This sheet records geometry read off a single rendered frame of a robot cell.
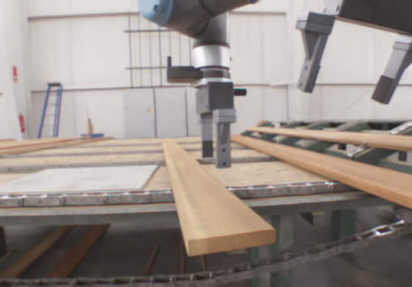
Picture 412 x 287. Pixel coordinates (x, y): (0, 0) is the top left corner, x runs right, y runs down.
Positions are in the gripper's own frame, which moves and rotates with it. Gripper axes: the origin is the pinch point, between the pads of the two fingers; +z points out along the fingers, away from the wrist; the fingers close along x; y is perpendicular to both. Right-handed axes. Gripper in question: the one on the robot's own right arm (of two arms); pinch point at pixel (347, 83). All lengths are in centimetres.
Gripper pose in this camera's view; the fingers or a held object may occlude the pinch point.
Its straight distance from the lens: 41.1
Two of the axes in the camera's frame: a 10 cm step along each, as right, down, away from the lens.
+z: -1.3, 8.8, 4.6
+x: 9.9, 0.9, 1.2
